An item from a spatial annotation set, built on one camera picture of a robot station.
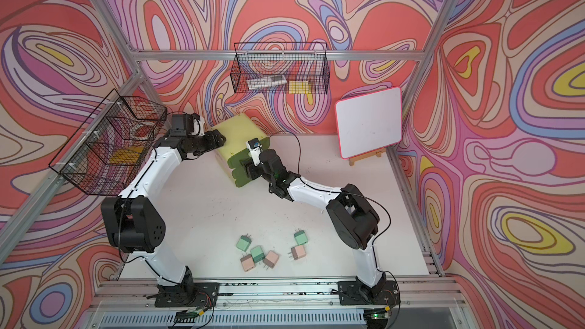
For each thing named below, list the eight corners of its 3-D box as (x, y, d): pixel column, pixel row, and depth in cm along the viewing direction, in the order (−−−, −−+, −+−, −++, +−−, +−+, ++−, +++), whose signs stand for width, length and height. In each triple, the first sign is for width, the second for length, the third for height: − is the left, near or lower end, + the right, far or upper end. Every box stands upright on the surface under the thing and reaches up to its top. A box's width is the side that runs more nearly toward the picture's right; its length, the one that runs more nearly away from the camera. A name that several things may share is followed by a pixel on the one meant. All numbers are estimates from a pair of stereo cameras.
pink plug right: (291, 262, 82) (290, 260, 80) (287, 251, 84) (287, 249, 82) (306, 255, 84) (306, 253, 82) (302, 245, 86) (302, 243, 84)
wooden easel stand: (350, 166, 109) (352, 160, 105) (348, 163, 110) (350, 157, 106) (384, 156, 113) (387, 149, 109) (382, 153, 114) (385, 147, 110)
